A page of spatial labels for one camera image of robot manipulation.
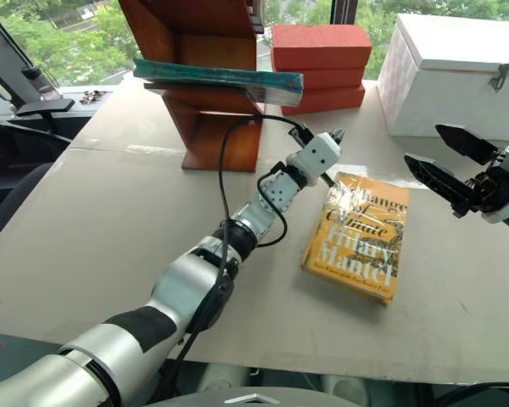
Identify yellow hardcover book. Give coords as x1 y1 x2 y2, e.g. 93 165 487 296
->
299 170 411 305

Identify long black left arm cable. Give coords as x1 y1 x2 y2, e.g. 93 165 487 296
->
176 113 319 366

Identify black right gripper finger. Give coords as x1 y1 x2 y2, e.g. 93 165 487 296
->
403 153 473 209
434 123 500 167

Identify grey slanted window frame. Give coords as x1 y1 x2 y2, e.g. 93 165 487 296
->
0 6 60 114

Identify black flat stand base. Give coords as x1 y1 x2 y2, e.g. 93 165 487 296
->
15 98 76 119

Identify black office chair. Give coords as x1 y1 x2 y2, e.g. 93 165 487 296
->
0 162 55 254

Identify dark vertical window post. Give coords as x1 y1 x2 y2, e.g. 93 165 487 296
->
329 0 358 27

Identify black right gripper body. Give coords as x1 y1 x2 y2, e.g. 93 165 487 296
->
450 148 509 220

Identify upright books in shelf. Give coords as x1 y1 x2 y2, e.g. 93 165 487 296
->
244 0 267 35

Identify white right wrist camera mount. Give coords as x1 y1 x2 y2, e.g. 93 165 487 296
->
479 142 509 226

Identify metal box latch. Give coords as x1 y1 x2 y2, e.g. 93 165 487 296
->
488 63 509 93

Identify red brick block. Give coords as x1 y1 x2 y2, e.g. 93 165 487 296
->
271 23 373 71
272 64 367 92
280 86 367 117

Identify teal paperback book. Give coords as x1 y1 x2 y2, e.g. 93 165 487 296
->
132 58 305 108

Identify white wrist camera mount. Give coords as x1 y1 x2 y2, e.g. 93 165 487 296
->
479 142 509 226
284 132 344 187

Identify red-brown wooden bookshelf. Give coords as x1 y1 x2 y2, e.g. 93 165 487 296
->
117 0 266 173

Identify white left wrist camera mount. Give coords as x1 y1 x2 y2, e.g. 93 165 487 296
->
284 132 344 187

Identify white wooden box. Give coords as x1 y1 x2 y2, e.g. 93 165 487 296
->
376 12 509 142

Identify small bunch of keys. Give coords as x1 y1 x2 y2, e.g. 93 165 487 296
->
78 89 106 106

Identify short black wrist cable loop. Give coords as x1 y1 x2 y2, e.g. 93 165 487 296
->
254 162 288 248

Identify grey robot torso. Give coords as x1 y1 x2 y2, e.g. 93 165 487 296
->
150 383 360 407

